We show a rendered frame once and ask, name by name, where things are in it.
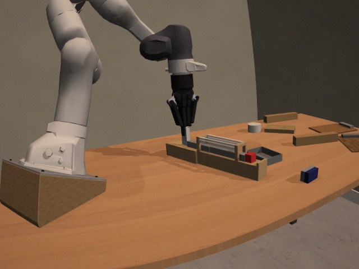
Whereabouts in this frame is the grey cylinder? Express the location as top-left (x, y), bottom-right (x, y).
top-left (248, 123), bottom-right (261, 133)

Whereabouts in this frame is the red cube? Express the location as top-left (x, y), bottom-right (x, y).
top-left (245, 152), bottom-right (256, 163)

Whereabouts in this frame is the grey square stick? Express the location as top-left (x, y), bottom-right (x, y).
top-left (240, 152), bottom-right (246, 162)
top-left (187, 140), bottom-right (197, 149)

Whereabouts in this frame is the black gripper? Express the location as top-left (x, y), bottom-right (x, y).
top-left (167, 73), bottom-right (199, 146)

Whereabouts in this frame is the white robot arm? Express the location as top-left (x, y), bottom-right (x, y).
top-left (20, 0), bottom-right (207, 175)

